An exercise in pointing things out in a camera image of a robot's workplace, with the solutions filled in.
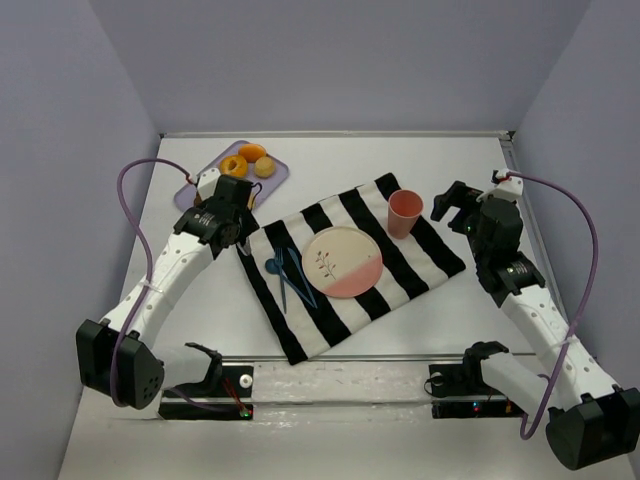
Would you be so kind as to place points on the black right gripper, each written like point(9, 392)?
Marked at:
point(458, 201)

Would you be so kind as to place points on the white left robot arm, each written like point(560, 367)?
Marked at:
point(116, 355)

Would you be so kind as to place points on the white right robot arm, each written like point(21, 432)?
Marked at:
point(586, 415)

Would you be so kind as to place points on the brown cookie bread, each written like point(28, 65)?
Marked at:
point(198, 200)

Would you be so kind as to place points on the pink cup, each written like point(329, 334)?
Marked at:
point(404, 208)

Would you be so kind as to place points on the black white striped cloth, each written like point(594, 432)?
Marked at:
point(412, 266)

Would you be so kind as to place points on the cream pink round plate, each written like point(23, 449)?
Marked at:
point(342, 262)

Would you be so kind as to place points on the blue plastic knife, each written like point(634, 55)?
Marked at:
point(297, 263)

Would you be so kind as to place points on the blue plastic fork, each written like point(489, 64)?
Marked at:
point(279, 261)

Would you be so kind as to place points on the blue plastic spoon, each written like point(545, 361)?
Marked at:
point(272, 268)

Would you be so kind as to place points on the lavender tray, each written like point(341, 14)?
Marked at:
point(183, 198)

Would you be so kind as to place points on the orange bun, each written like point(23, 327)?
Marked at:
point(252, 152)

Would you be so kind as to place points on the glazed orange donut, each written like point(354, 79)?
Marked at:
point(234, 165)

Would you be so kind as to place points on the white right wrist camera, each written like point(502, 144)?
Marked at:
point(506, 186)

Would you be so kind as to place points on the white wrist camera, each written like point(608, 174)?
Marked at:
point(506, 186)
point(206, 183)

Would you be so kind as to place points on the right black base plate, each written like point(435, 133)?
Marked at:
point(470, 400)

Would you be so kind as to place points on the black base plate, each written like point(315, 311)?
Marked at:
point(470, 400)
point(230, 399)

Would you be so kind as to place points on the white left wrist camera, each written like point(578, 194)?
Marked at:
point(206, 183)

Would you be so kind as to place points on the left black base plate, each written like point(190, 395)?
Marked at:
point(230, 399)

